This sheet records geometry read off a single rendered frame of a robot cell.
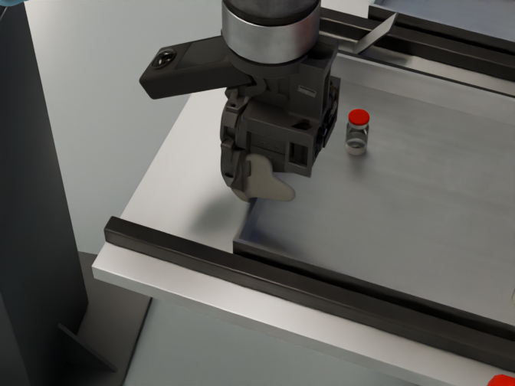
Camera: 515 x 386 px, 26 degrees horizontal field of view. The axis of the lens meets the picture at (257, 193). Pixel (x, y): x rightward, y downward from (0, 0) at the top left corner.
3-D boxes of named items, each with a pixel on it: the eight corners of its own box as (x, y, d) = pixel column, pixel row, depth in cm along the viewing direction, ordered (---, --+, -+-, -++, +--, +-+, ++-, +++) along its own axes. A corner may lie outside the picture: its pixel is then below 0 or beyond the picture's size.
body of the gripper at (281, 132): (308, 186, 93) (315, 84, 84) (213, 157, 95) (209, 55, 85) (337, 122, 97) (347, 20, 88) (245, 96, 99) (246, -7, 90)
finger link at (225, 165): (237, 203, 97) (237, 136, 90) (221, 198, 98) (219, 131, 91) (257, 165, 100) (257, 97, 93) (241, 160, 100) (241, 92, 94)
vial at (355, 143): (369, 142, 111) (372, 112, 108) (362, 158, 110) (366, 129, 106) (348, 136, 111) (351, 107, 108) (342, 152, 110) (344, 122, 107)
